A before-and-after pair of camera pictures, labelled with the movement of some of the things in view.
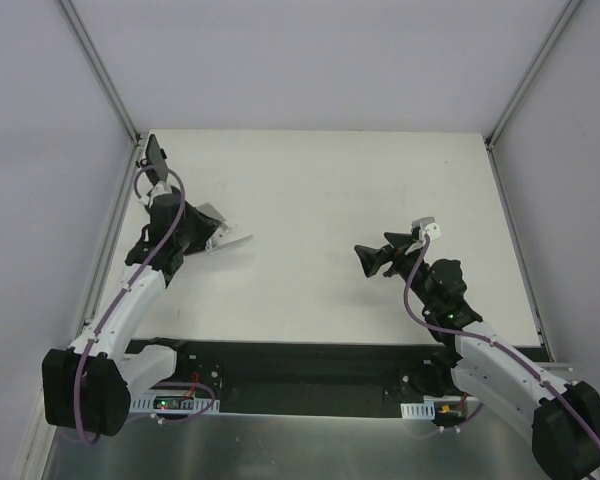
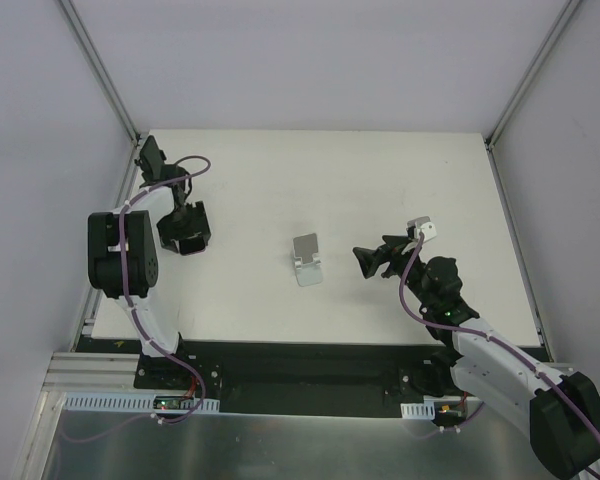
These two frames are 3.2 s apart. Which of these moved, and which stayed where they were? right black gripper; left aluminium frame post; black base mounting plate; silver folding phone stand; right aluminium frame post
Moved: silver folding phone stand
Stayed: right black gripper; black base mounting plate; right aluminium frame post; left aluminium frame post
